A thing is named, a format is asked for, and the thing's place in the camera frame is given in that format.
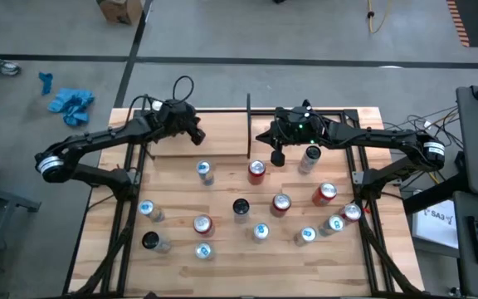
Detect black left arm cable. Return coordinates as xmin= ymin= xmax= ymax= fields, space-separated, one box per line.
xmin=126 ymin=75 xmax=195 ymax=124

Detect tangled floor cables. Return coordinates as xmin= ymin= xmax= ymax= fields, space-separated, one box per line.
xmin=382 ymin=105 xmax=468 ymax=145

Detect red Fanta strawberry can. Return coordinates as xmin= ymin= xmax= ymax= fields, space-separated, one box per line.
xmin=193 ymin=213 xmax=216 ymax=238
xmin=310 ymin=181 xmax=339 ymax=208

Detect white Celsius can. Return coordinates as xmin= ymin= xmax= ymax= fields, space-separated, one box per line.
xmin=297 ymin=145 xmax=323 ymax=175

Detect yellow cable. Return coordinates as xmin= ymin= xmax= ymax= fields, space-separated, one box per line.
xmin=366 ymin=0 xmax=394 ymax=34

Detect red Coca-Cola Zero can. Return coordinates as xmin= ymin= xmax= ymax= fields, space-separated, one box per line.
xmin=269 ymin=192 xmax=293 ymax=218

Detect crumpled blue gloves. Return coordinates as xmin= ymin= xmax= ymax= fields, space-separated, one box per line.
xmin=46 ymin=87 xmax=96 ymax=127

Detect brown cardboard box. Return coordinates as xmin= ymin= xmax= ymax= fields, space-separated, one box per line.
xmin=95 ymin=0 xmax=144 ymax=25

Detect blue silver Red Bull can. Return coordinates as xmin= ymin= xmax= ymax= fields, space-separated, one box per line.
xmin=193 ymin=241 xmax=215 ymax=262
xmin=195 ymin=159 xmax=216 ymax=187
xmin=138 ymin=199 xmax=167 ymax=223
xmin=293 ymin=226 xmax=319 ymax=248
xmin=317 ymin=214 xmax=346 ymax=238
xmin=251 ymin=222 xmax=271 ymax=245

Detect red soda can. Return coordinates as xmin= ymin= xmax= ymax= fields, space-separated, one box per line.
xmin=337 ymin=202 xmax=363 ymax=225

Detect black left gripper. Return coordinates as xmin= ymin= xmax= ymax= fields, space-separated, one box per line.
xmin=152 ymin=99 xmax=207 ymax=146

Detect black-topped slim can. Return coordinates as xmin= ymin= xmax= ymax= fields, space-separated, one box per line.
xmin=141 ymin=231 xmax=173 ymax=255

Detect blue glove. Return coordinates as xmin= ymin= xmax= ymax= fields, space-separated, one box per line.
xmin=38 ymin=71 xmax=54 ymax=96

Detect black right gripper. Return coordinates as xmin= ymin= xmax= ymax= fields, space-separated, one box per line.
xmin=255 ymin=106 xmax=329 ymax=168

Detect Celsius Peach Vibe can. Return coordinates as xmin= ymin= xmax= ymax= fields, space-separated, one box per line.
xmin=232 ymin=198 xmax=251 ymax=225

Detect black desk leg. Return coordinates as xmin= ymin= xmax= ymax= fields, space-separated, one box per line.
xmin=402 ymin=172 xmax=471 ymax=215

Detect white SA3 sign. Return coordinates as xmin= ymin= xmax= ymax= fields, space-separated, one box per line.
xmin=412 ymin=199 xmax=460 ymax=250

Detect grey side table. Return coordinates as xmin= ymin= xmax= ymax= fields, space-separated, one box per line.
xmin=0 ymin=178 xmax=42 ymax=298

